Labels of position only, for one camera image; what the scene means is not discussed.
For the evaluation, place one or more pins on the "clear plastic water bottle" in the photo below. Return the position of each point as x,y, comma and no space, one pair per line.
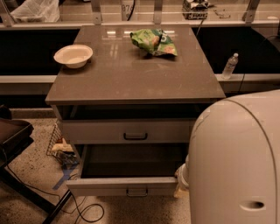
230,66

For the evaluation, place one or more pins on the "white paper bowl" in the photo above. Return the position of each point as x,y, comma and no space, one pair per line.
73,56

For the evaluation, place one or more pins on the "wire basket with items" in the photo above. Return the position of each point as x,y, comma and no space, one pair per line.
59,149

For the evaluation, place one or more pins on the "green chip bag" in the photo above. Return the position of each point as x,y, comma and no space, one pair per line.
154,41

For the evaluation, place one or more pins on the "grey drawer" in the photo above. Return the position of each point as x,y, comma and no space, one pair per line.
133,170
126,131

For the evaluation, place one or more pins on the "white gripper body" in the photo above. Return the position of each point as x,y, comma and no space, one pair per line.
183,177

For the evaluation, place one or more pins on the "black chair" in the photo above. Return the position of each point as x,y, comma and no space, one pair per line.
15,137

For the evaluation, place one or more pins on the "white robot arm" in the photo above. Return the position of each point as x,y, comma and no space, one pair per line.
232,171

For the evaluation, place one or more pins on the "box on back shelf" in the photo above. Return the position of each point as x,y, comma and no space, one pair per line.
195,9

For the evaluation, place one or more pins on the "grey drawer cabinet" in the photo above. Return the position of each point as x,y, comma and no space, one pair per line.
123,82

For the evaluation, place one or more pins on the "white plastic bag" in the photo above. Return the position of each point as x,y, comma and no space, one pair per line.
37,11

